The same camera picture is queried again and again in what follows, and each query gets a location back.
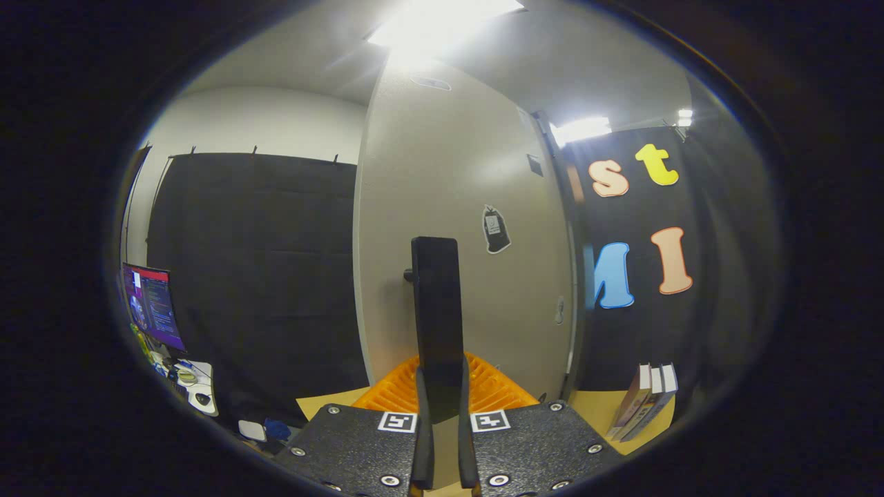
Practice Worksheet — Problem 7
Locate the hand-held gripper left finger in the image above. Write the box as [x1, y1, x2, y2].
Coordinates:
[273, 353, 436, 497]

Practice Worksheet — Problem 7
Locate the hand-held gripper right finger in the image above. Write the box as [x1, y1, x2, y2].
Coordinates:
[456, 352, 626, 497]

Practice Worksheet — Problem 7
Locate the black door handle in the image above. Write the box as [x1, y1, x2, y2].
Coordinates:
[404, 237, 465, 423]

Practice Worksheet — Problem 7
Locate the white spine book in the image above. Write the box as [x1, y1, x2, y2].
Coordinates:
[618, 366, 665, 441]

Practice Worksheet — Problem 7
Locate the blue spine book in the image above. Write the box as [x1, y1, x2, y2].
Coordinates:
[632, 364, 679, 442]

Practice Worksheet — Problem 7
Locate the black backdrop cloth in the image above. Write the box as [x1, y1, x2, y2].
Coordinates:
[124, 128, 781, 432]

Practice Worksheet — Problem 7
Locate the computer monitor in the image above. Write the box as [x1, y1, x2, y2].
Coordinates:
[122, 263, 187, 353]

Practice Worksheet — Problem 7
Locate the large ceiling light panel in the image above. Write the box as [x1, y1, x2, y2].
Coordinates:
[366, 0, 526, 66]

